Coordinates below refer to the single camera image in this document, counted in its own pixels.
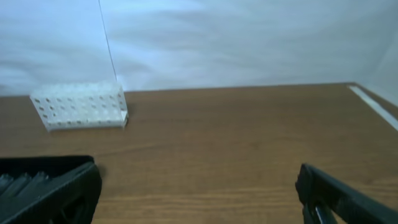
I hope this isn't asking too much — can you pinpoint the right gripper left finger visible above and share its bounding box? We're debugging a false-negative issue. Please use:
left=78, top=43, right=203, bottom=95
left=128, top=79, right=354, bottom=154
left=0, top=161, right=103, bottom=224

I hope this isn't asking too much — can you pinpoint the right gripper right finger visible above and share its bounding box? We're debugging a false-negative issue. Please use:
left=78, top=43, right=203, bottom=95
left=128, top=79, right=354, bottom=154
left=295, top=163, right=398, bottom=224

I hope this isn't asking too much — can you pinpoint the black tray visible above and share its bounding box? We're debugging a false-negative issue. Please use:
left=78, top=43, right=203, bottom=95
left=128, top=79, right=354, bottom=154
left=0, top=155, right=96, bottom=215

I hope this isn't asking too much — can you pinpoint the white test tube rack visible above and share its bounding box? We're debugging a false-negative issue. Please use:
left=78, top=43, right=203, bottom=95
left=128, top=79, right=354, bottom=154
left=29, top=81, right=129, bottom=133

